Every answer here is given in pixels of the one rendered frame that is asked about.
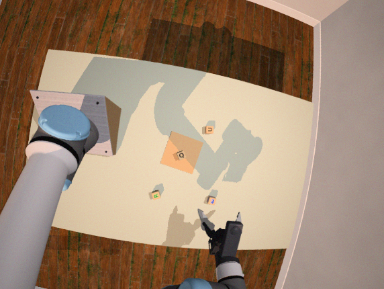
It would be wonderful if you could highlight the orange flat mat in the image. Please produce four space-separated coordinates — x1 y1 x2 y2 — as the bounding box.
160 131 203 174

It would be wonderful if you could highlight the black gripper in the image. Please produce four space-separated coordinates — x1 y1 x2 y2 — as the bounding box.
197 209 242 267

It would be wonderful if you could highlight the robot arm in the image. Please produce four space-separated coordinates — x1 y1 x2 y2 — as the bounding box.
0 104 246 289

